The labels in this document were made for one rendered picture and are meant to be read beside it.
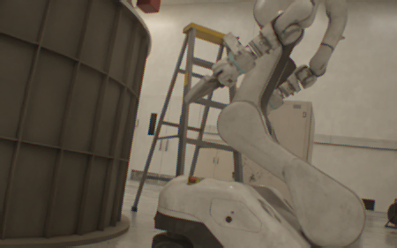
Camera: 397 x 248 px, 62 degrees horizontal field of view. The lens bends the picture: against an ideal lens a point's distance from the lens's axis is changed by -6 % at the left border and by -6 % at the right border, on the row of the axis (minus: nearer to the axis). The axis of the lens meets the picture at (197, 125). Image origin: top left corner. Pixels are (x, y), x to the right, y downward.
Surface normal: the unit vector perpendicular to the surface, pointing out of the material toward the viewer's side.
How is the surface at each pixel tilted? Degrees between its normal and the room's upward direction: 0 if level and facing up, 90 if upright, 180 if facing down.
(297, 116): 90
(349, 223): 90
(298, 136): 90
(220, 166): 90
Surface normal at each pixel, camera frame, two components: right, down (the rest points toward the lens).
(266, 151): -0.39, -0.21
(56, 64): 0.82, 0.04
